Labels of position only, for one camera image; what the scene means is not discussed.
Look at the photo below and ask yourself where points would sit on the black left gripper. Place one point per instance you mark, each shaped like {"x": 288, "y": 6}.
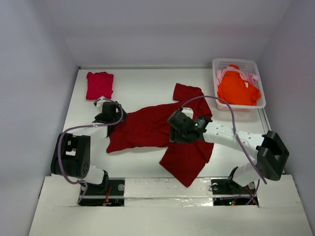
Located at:
{"x": 120, "y": 115}

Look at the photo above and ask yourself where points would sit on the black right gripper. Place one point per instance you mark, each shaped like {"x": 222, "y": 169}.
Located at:
{"x": 173, "y": 135}

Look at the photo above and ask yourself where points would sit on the dark red t shirt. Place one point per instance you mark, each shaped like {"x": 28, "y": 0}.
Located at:
{"x": 148, "y": 127}

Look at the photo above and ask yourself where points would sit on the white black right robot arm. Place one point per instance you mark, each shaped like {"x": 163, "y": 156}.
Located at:
{"x": 267, "y": 152}

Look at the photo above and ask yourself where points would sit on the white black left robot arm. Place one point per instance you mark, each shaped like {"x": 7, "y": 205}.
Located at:
{"x": 72, "y": 155}

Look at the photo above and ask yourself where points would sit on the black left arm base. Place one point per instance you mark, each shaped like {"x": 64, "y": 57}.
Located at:
{"x": 109, "y": 195}

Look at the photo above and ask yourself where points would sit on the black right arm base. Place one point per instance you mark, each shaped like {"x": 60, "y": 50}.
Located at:
{"x": 228, "y": 193}

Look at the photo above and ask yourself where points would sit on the folded bright red t shirt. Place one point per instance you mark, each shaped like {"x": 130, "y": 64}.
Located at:
{"x": 99, "y": 84}

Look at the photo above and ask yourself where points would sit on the orange t shirt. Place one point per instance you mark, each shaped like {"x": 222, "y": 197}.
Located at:
{"x": 236, "y": 91}

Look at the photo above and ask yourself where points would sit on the white plastic laundry basket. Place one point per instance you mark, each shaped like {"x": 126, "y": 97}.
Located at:
{"x": 245, "y": 66}

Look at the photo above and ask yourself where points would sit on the pink t shirt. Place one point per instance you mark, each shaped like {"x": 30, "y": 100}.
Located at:
{"x": 251, "y": 78}

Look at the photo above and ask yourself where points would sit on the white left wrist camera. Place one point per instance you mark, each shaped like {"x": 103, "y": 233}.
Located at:
{"x": 100, "y": 101}

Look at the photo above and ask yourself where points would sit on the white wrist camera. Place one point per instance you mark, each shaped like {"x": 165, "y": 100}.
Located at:
{"x": 100, "y": 101}
{"x": 187, "y": 111}

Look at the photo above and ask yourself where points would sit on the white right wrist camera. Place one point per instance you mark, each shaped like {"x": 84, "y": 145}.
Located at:
{"x": 187, "y": 111}

